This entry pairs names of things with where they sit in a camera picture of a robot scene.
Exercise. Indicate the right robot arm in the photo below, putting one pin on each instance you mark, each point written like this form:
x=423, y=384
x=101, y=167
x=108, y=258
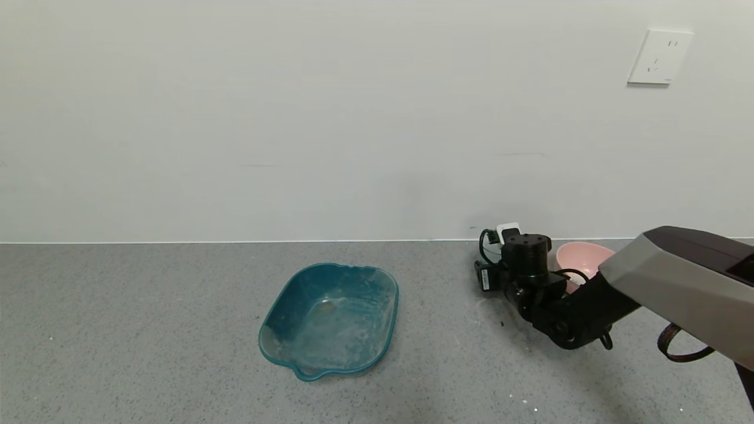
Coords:
x=677, y=277

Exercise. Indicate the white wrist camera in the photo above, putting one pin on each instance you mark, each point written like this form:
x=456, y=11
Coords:
x=508, y=225

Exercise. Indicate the white wall socket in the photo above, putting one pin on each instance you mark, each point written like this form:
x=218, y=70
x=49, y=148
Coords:
x=660, y=58

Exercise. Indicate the teal plastic tray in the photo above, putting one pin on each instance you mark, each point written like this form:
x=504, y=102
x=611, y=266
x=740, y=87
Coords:
x=330, y=330

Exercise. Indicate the pink bowl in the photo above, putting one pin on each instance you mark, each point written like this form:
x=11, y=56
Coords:
x=580, y=256

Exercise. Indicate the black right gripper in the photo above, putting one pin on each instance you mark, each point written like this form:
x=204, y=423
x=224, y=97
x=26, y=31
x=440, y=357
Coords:
x=485, y=278

